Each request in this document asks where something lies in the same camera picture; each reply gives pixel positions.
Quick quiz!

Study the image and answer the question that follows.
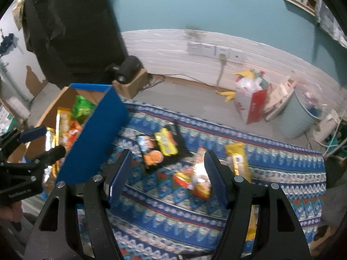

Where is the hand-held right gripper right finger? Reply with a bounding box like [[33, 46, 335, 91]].
[[204, 150, 311, 260]]

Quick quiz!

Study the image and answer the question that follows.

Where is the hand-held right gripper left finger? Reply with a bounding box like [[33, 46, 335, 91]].
[[28, 149, 133, 260]]

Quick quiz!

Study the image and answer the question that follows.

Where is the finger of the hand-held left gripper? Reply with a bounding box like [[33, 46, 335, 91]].
[[0, 126, 47, 166], [27, 145, 67, 174]]

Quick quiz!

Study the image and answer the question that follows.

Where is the beige nut snack packet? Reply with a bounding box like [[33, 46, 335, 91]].
[[173, 148, 212, 199]]

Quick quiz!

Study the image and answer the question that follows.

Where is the orange snack packet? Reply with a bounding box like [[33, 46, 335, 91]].
[[68, 122, 83, 152]]

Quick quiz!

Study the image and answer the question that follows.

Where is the long yellow snack packet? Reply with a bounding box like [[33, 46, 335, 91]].
[[56, 107, 72, 145]]

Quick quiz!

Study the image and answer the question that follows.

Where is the blue cardboard box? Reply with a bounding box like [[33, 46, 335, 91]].
[[24, 83, 129, 186]]

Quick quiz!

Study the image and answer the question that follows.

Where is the green snack packet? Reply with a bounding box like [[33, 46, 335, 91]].
[[72, 95, 96, 119]]

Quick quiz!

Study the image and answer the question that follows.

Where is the person's left hand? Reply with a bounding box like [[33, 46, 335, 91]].
[[0, 202, 25, 224]]

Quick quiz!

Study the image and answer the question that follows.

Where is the yellow snack packet blue label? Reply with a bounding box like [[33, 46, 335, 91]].
[[225, 142, 252, 183]]

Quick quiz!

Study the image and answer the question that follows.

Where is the black snack packet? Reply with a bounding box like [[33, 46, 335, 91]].
[[136, 120, 193, 174]]

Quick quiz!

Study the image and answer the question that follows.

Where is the small yellow snack packet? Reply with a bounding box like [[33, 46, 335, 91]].
[[245, 206, 258, 242]]

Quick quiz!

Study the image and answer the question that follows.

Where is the blue patterned blanket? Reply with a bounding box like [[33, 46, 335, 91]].
[[77, 97, 327, 260]]

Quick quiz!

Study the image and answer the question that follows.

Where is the red white paper bag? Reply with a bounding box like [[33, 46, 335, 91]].
[[234, 77, 269, 125]]

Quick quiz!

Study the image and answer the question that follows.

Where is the banana peel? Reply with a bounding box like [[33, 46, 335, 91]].
[[215, 89, 236, 102], [233, 70, 254, 80]]

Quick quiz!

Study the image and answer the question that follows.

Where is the small brown cardboard box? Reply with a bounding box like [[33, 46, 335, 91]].
[[112, 69, 149, 99]]

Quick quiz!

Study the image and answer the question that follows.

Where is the brown white paper bag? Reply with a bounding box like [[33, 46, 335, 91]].
[[263, 77, 296, 122]]

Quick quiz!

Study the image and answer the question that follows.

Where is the blue grey trash bin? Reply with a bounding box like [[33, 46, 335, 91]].
[[280, 88, 326, 138]]

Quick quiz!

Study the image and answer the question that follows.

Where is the black round device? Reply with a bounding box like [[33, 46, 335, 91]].
[[106, 55, 144, 84]]

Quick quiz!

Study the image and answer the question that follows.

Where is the black cloth cover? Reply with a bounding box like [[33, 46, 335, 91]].
[[23, 0, 126, 88]]

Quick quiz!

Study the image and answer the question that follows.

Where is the white electric kettle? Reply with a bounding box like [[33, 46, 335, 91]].
[[312, 110, 341, 145]]

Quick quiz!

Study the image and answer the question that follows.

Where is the wooden window ledge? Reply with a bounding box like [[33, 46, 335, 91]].
[[282, 0, 316, 17]]

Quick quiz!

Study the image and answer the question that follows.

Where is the silver foil curtain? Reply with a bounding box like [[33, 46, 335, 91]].
[[316, 0, 347, 48]]

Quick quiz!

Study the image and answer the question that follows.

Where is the black floor cable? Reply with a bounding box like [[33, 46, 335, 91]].
[[148, 74, 217, 90]]

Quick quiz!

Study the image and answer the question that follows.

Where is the grey power plug cable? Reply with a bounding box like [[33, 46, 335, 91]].
[[216, 54, 228, 86]]

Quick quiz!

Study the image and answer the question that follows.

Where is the white wall socket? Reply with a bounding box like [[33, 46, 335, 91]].
[[216, 47, 231, 60], [230, 51, 246, 64], [187, 42, 203, 56], [202, 44, 217, 57]]

